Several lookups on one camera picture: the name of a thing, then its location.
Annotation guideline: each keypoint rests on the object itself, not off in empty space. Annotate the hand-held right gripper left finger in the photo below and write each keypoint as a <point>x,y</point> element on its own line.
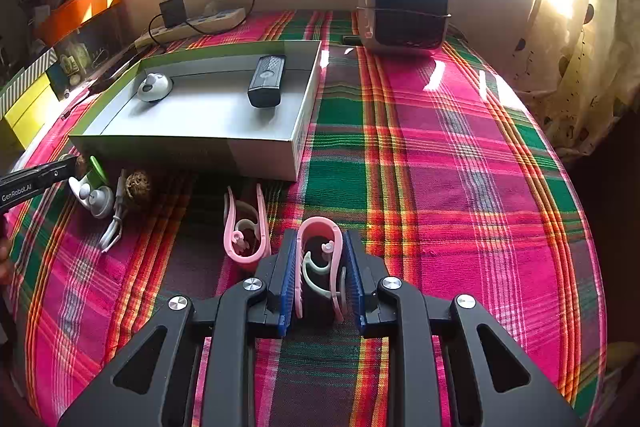
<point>287,277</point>

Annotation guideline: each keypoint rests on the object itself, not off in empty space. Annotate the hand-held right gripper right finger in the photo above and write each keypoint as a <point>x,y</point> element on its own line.
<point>354,277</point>

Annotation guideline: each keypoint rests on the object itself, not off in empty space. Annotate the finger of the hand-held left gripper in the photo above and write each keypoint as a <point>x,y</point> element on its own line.
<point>30,187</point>

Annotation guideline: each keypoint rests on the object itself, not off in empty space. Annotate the pink ear hook clip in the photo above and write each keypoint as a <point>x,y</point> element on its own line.
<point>320,224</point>
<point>243,257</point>

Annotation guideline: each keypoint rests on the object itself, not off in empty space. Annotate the green and white spool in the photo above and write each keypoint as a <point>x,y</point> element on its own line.
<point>98,171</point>

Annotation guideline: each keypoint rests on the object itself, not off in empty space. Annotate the yellow box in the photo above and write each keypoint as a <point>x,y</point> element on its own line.
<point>30,107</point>

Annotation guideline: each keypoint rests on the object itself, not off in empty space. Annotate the striped box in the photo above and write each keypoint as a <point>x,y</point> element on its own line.
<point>25,74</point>

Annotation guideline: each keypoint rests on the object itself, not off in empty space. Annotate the teal picture card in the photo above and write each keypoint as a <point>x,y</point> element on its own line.
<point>70,62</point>

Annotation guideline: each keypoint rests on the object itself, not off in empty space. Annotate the black phone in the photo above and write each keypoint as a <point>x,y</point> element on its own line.
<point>117,67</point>

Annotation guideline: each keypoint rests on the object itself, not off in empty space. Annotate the pink plaid tablecloth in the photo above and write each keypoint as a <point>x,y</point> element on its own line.
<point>450,157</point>

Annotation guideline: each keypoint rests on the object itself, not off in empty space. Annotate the white round gadget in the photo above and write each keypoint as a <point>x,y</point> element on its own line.
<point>152,88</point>

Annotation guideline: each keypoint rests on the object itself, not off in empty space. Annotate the orange planter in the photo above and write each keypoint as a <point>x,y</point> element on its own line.
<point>75,9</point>

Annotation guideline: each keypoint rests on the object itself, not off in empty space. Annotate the black handheld device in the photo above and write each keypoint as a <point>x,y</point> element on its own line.
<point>265,82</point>

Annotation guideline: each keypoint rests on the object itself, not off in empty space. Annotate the beige power strip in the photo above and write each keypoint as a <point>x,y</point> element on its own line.
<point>215,18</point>

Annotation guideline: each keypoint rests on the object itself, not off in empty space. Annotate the beige and black heater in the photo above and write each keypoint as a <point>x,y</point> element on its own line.
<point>405,7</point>

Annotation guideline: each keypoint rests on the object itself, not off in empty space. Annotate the patterned cream curtain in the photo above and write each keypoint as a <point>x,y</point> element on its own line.
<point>585,57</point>

